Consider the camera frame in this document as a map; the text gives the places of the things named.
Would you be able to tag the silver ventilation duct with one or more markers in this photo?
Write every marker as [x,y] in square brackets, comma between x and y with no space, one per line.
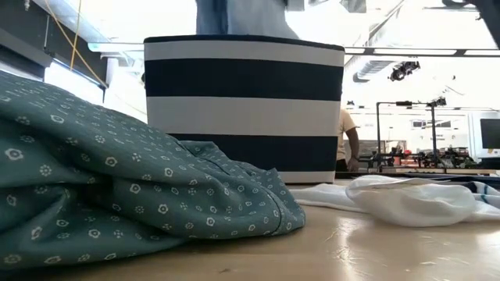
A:
[371,70]

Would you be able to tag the navy white striped fabric basket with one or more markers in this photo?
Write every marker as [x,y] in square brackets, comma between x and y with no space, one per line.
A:
[242,78]

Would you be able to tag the black metal table frame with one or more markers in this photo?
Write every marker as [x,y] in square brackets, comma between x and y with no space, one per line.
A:
[461,178]

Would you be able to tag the black ceiling spotlight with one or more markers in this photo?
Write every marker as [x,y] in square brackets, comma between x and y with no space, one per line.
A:
[404,70]

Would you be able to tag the large window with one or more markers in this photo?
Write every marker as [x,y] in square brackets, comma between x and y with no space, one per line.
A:
[74,84]

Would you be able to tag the green flower-print shirt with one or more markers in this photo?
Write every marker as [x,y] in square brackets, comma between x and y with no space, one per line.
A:
[117,175]

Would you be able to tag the person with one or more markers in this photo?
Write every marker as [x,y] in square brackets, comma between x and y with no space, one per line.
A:
[344,132]

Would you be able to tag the white computer monitor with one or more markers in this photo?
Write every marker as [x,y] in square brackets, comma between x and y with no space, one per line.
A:
[490,132]

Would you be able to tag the light blue patterned cloth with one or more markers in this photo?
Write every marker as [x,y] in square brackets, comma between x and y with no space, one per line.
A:
[250,19]

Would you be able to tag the pale cloth with dark stripe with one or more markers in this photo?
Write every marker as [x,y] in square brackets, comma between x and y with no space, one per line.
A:
[493,193]

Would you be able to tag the white textured cloth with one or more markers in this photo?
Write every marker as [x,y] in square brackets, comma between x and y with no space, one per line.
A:
[410,207]

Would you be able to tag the ceiling light fixture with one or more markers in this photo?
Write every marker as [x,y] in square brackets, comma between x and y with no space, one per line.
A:
[117,47]

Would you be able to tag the person's hand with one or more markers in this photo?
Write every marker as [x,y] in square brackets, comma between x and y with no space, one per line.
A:
[353,164]

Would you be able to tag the background robot workstation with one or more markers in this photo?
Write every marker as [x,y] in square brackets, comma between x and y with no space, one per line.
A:
[433,156]

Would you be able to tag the plain white cloth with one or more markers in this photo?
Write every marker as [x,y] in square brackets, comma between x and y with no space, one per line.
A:
[320,197]

